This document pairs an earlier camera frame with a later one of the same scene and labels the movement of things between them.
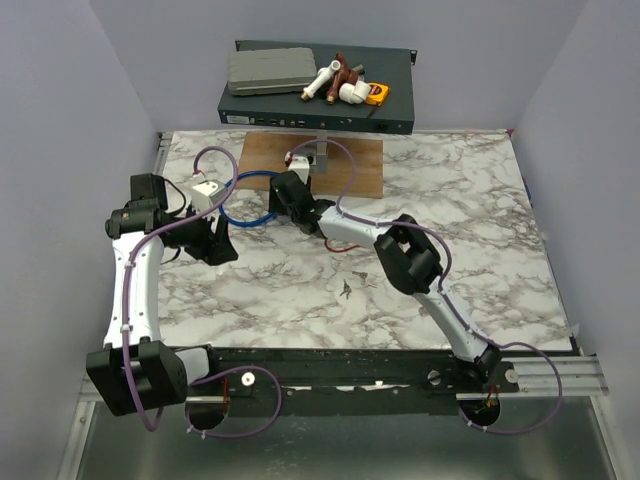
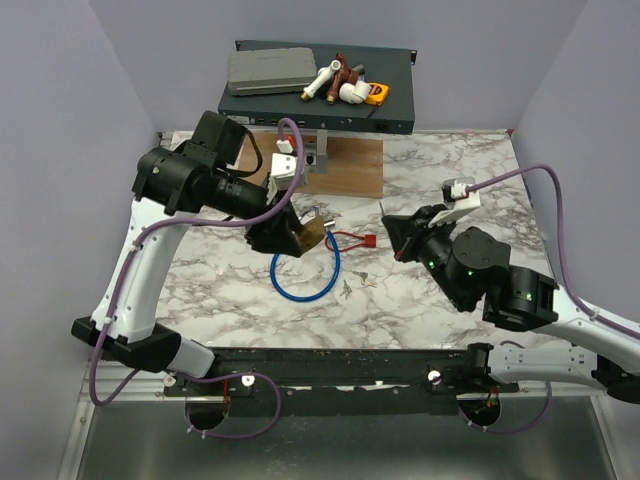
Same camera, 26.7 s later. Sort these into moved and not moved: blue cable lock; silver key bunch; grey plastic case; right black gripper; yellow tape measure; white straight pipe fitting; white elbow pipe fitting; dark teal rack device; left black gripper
Moved: blue cable lock; right black gripper; left black gripper
Not moved: yellow tape measure; dark teal rack device; silver key bunch; white elbow pipe fitting; grey plastic case; white straight pipe fitting
